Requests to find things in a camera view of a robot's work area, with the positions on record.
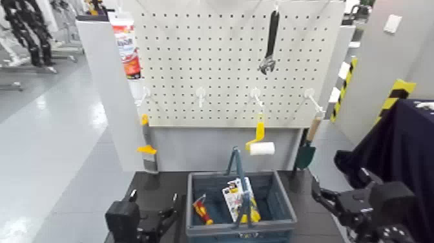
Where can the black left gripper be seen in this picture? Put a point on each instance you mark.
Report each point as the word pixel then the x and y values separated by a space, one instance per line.
pixel 151 227

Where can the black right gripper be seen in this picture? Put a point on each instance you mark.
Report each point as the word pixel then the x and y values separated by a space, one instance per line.
pixel 356 207

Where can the blue grey plastic crate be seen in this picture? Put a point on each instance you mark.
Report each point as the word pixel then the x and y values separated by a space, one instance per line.
pixel 271 193

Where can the white yellow packaged tool card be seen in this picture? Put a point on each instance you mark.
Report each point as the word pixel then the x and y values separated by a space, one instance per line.
pixel 234 200

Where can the red yellow screwdriver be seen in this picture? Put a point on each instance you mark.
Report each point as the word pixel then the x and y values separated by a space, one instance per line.
pixel 201 211

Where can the grey scraper with yellow parts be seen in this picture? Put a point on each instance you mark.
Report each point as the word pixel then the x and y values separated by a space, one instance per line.
pixel 149 150

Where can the dark navy cloth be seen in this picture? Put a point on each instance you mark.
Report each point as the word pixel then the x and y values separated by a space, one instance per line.
pixel 403 146

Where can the grey panel under pegboard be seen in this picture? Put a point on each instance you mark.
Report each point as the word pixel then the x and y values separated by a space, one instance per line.
pixel 203 149

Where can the white pegboard hook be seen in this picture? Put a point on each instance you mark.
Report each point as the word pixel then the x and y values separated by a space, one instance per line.
pixel 256 95
pixel 312 97
pixel 145 93
pixel 201 93

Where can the narrow yellow black hazard strip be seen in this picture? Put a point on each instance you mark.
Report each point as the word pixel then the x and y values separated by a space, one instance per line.
pixel 344 88

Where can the wide yellow black hazard strip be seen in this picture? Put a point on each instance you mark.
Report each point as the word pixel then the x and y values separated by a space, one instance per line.
pixel 395 95

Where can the white partition panel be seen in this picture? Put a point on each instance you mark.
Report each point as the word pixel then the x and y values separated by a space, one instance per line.
pixel 112 101

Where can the white perforated pegboard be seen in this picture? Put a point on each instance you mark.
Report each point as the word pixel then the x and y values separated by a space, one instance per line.
pixel 210 61

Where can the red white printed banner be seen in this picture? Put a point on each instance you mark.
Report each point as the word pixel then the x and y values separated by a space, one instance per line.
pixel 127 47

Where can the black adjustable wrench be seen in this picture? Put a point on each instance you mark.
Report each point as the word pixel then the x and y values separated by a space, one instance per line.
pixel 271 37

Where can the black office chair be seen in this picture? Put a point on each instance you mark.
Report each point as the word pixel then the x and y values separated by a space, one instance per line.
pixel 356 12

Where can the black humanoid robot on stand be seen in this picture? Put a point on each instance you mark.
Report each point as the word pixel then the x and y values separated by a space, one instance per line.
pixel 30 30

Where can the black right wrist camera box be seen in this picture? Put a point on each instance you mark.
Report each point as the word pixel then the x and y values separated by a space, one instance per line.
pixel 393 200

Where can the black support post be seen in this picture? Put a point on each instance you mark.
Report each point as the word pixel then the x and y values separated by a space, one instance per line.
pixel 298 135

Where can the white wall plate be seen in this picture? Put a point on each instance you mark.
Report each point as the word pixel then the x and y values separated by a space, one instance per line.
pixel 392 23

